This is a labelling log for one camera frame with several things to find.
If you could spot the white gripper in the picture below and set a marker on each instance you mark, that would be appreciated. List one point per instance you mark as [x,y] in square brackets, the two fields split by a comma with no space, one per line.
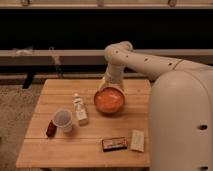
[110,82]

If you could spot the dark red pepper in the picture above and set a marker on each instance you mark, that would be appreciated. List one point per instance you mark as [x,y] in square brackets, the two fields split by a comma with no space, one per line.
[51,130]

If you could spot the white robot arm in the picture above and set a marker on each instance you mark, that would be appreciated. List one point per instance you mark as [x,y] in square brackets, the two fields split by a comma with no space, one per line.
[180,106]

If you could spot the orange bowl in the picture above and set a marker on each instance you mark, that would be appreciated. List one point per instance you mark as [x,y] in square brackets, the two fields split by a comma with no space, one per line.
[109,100]

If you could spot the white plastic bottle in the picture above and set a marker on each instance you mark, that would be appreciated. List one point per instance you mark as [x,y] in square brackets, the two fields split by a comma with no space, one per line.
[80,110]

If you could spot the beige sponge block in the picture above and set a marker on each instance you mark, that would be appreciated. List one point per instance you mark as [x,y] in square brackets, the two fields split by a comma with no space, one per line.
[137,141]

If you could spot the clear plastic cup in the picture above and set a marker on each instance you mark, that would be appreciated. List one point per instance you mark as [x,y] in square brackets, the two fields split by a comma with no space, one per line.
[63,119]

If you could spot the dark snack packet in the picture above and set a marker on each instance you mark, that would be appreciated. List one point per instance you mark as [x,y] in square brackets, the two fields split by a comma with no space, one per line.
[113,144]

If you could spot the grey horizontal rail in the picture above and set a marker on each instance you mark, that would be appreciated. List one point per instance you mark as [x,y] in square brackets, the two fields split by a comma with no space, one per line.
[91,57]

